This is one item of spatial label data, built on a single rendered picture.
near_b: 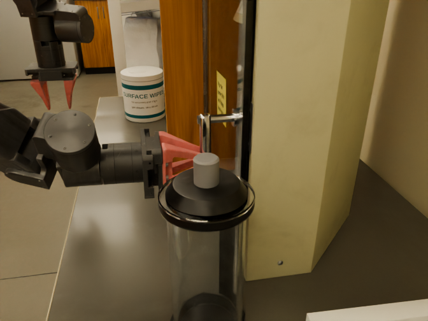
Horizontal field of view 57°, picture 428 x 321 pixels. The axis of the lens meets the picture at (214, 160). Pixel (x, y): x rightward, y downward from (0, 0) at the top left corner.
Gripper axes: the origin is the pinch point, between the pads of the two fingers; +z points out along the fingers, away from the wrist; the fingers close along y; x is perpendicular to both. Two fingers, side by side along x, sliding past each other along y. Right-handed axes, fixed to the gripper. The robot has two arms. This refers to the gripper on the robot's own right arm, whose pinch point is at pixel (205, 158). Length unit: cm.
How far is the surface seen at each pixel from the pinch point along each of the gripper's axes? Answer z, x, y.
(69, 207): -55, 114, 172
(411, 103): 49, 0, 21
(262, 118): 6.2, -7.9, -5.5
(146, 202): -8.5, 20.0, 21.1
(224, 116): 2.4, -6.5, -0.7
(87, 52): -69, 82, 497
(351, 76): 19.8, -12.2, -1.9
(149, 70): -5, 5, 73
